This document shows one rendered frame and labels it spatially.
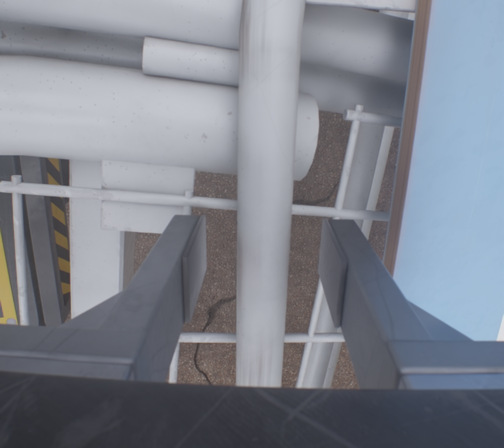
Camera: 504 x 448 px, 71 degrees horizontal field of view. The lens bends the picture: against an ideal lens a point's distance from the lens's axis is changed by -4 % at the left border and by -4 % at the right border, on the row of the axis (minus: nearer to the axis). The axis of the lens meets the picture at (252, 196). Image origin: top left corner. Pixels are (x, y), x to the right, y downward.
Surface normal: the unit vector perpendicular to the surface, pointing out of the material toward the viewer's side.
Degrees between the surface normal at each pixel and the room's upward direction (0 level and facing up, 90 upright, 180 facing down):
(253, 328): 29
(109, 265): 0
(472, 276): 1
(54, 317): 0
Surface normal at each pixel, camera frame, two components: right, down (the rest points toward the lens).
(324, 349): -0.03, 0.27
